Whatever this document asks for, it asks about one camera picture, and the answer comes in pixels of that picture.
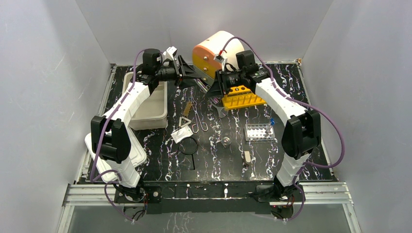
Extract black ring clamp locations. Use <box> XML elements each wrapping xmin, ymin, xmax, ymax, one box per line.
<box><xmin>177</xmin><ymin>136</ymin><xmax>199</xmax><ymax>170</ymax></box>

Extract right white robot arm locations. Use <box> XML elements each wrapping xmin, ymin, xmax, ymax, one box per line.
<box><xmin>206</xmin><ymin>50</ymin><xmax>321</xmax><ymax>201</ymax></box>

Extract glass test tube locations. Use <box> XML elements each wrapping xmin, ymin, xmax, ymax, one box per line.
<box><xmin>194</xmin><ymin>79</ymin><xmax>209</xmax><ymax>93</ymax></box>

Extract purple cable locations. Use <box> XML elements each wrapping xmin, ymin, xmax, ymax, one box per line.
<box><xmin>219</xmin><ymin>36</ymin><xmax>345</xmax><ymax>222</ymax></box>
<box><xmin>89</xmin><ymin>49</ymin><xmax>162</xmax><ymax>222</ymax></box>

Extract yellow test tube rack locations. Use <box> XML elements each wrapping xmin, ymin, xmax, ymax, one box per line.
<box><xmin>222</xmin><ymin>85</ymin><xmax>266</xmax><ymax>110</ymax></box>

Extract black base frame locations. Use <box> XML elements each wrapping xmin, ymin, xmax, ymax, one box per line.
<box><xmin>114</xmin><ymin>181</ymin><xmax>303</xmax><ymax>219</ymax></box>

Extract white bin lid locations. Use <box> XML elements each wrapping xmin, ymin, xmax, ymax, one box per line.
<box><xmin>84</xmin><ymin>132</ymin><xmax>148</xmax><ymax>184</ymax></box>

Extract cylindrical drawer cabinet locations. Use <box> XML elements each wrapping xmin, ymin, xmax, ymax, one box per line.
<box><xmin>192</xmin><ymin>31</ymin><xmax>244</xmax><ymax>86</ymax></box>

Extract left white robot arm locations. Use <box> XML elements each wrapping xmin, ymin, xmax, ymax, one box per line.
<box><xmin>85</xmin><ymin>46</ymin><xmax>199</xmax><ymax>202</ymax></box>

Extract clear acrylic tube rack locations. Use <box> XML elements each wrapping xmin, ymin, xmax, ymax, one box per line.
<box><xmin>244</xmin><ymin>123</ymin><xmax>275</xmax><ymax>141</ymax></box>

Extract white clay triangle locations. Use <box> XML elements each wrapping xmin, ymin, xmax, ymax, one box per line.
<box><xmin>178</xmin><ymin>116</ymin><xmax>192</xmax><ymax>129</ymax></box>

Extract cream plastic bin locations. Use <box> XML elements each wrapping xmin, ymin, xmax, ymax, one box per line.
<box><xmin>128</xmin><ymin>82</ymin><xmax>168</xmax><ymax>131</ymax></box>

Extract clear plastic funnel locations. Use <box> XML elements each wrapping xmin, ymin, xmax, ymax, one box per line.
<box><xmin>212</xmin><ymin>103</ymin><xmax>228</xmax><ymax>118</ymax></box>

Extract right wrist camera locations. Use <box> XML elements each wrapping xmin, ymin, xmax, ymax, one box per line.
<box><xmin>213</xmin><ymin>50</ymin><xmax>228</xmax><ymax>72</ymax></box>

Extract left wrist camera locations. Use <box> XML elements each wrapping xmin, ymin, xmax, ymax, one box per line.
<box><xmin>163</xmin><ymin>46</ymin><xmax>177</xmax><ymax>61</ymax></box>

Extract small glass beaker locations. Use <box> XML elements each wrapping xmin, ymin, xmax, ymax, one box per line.
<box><xmin>220</xmin><ymin>129</ymin><xmax>232</xmax><ymax>148</ymax></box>

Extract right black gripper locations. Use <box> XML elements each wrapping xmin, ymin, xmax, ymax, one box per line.
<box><xmin>204</xmin><ymin>69</ymin><xmax>245</xmax><ymax>99</ymax></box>

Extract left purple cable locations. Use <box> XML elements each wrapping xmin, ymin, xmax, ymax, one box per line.
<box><xmin>89</xmin><ymin>49</ymin><xmax>162</xmax><ymax>222</ymax></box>

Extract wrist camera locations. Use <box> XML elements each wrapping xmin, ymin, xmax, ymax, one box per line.
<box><xmin>213</xmin><ymin>50</ymin><xmax>228</xmax><ymax>72</ymax></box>
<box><xmin>163</xmin><ymin>46</ymin><xmax>177</xmax><ymax>61</ymax></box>

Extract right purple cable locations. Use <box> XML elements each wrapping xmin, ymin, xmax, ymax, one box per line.
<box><xmin>219</xmin><ymin>36</ymin><xmax>345</xmax><ymax>222</ymax></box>

